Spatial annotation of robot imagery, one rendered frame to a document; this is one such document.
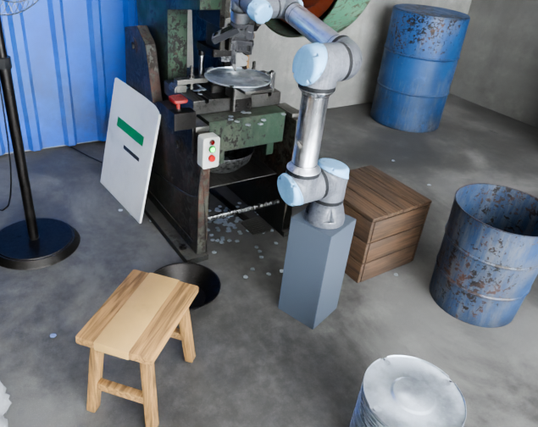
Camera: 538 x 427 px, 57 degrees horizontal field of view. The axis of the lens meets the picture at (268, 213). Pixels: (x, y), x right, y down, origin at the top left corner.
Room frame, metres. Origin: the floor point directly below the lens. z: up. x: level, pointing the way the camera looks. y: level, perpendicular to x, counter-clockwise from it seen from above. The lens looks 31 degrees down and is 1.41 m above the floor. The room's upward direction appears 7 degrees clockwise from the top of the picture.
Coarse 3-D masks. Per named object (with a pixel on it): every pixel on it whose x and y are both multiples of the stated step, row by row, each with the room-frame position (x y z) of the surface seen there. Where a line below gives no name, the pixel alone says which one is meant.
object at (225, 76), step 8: (208, 72) 2.17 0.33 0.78; (216, 72) 2.18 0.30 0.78; (224, 72) 2.20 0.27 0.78; (232, 72) 2.19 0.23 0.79; (240, 72) 2.23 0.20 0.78; (248, 72) 2.24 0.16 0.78; (256, 72) 2.26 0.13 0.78; (216, 80) 2.06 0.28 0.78; (224, 80) 2.07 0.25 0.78; (232, 80) 2.08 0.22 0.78; (240, 80) 2.09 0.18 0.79; (248, 80) 2.11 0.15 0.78; (256, 80) 2.13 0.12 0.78; (264, 80) 2.14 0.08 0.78
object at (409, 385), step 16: (368, 368) 1.05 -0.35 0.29; (384, 368) 1.06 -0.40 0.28; (400, 368) 1.07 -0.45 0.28; (416, 368) 1.08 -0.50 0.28; (432, 368) 1.08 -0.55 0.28; (368, 384) 0.99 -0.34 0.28; (384, 384) 1.00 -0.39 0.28; (400, 384) 1.00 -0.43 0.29; (416, 384) 1.01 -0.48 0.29; (432, 384) 1.02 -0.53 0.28; (368, 400) 0.94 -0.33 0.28; (384, 400) 0.94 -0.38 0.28; (400, 400) 0.95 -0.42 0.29; (416, 400) 0.95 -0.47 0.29; (432, 400) 0.96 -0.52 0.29; (448, 400) 0.97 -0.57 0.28; (464, 400) 0.97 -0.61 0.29; (384, 416) 0.89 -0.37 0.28; (400, 416) 0.90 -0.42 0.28; (416, 416) 0.90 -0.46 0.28; (432, 416) 0.91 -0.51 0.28; (448, 416) 0.91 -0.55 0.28; (464, 416) 0.92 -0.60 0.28
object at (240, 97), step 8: (232, 88) 2.08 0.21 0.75; (240, 88) 2.00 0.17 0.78; (248, 88) 2.01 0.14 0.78; (256, 88) 2.03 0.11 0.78; (264, 88) 2.04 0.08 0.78; (272, 88) 2.05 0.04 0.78; (232, 96) 2.08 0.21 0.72; (240, 96) 2.09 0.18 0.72; (248, 96) 2.12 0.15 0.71; (232, 104) 2.08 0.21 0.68; (240, 104) 2.09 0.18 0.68; (248, 104) 2.11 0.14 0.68
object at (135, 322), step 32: (128, 288) 1.23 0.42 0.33; (160, 288) 1.24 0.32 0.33; (192, 288) 1.26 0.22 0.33; (96, 320) 1.07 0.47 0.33; (128, 320) 1.08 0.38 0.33; (160, 320) 1.10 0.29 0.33; (96, 352) 1.01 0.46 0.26; (128, 352) 0.96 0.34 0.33; (192, 352) 1.25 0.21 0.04; (96, 384) 1.01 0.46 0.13
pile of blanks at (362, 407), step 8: (384, 360) 1.10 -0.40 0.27; (360, 392) 0.99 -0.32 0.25; (360, 400) 0.97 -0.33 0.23; (360, 408) 0.96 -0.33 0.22; (368, 408) 0.92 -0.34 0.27; (352, 416) 1.00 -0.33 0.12; (360, 416) 0.94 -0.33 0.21; (368, 416) 0.92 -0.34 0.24; (352, 424) 0.97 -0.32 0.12; (360, 424) 0.93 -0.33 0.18; (368, 424) 0.91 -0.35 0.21; (376, 424) 0.88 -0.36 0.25; (384, 424) 0.87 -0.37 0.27
